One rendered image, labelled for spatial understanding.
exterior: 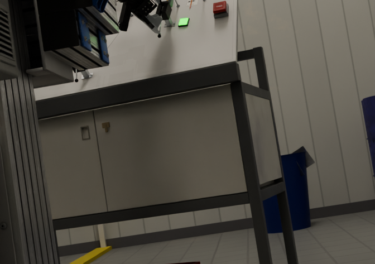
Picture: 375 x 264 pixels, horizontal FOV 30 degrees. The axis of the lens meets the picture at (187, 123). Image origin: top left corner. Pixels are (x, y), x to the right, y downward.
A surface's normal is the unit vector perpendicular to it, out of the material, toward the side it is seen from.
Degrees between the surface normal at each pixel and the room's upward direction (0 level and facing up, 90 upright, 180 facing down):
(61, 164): 90
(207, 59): 52
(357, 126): 90
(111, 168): 90
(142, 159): 90
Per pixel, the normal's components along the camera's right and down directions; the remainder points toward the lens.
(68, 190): -0.29, -0.02
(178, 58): -0.33, -0.62
